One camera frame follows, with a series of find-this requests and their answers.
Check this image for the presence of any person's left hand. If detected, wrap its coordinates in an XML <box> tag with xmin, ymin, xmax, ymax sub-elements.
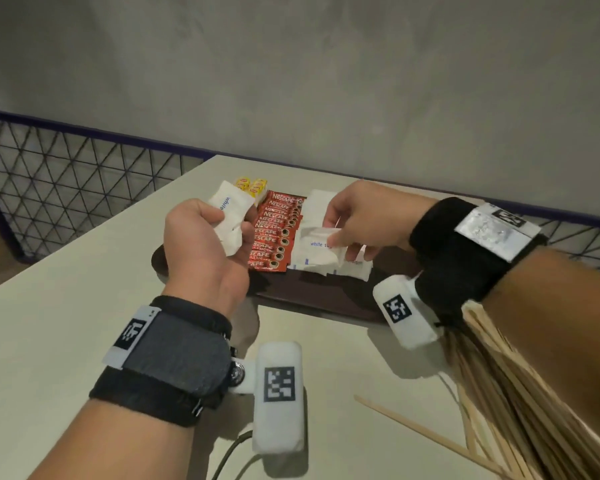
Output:
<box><xmin>162</xmin><ymin>198</ymin><xmax>259</xmax><ymax>318</ymax></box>

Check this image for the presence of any person's right hand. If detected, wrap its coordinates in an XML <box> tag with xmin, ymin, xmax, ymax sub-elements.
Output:
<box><xmin>322</xmin><ymin>180</ymin><xmax>440</xmax><ymax>263</ymax></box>

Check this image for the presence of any white paper sugar packet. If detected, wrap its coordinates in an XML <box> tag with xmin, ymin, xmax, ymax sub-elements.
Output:
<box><xmin>292</xmin><ymin>225</ymin><xmax>353</xmax><ymax>268</ymax></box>
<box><xmin>209</xmin><ymin>180</ymin><xmax>259</xmax><ymax>258</ymax></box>

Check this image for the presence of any row of red coffee sachets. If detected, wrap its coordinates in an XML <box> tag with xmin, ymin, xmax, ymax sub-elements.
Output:
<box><xmin>248</xmin><ymin>190</ymin><xmax>306</xmax><ymax>273</ymax></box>

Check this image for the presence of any dark brown tray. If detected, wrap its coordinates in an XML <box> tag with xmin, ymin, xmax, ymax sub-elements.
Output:
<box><xmin>151</xmin><ymin>209</ymin><xmax>426</xmax><ymax>323</ymax></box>

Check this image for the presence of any pile of wooden stir sticks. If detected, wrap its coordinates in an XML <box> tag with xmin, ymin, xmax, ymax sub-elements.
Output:
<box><xmin>353</xmin><ymin>300</ymin><xmax>600</xmax><ymax>480</ymax></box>

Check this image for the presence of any person's right forearm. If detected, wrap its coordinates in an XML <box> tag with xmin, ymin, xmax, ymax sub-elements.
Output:
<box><xmin>482</xmin><ymin>247</ymin><xmax>600</xmax><ymax>435</ymax></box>

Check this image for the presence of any person's left forearm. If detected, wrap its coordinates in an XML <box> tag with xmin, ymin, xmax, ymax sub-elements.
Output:
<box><xmin>29</xmin><ymin>399</ymin><xmax>196</xmax><ymax>480</ymax></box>

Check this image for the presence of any black left wrist band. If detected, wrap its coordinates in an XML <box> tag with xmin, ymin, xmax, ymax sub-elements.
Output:
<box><xmin>89</xmin><ymin>295</ymin><xmax>233</xmax><ymax>428</ymax></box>

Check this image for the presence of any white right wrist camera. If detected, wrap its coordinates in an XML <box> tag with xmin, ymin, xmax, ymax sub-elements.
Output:
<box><xmin>372</xmin><ymin>274</ymin><xmax>443</xmax><ymax>351</ymax></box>

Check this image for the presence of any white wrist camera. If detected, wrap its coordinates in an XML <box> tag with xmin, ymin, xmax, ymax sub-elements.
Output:
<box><xmin>372</xmin><ymin>274</ymin><xmax>443</xmax><ymax>351</ymax></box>
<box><xmin>227</xmin><ymin>341</ymin><xmax>305</xmax><ymax>455</ymax></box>

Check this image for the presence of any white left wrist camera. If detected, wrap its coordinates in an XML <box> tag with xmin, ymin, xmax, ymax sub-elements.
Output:
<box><xmin>227</xmin><ymin>341</ymin><xmax>305</xmax><ymax>455</ymax></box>

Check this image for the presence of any black cable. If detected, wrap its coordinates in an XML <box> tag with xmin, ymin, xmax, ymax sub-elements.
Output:
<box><xmin>211</xmin><ymin>430</ymin><xmax>255</xmax><ymax>480</ymax></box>

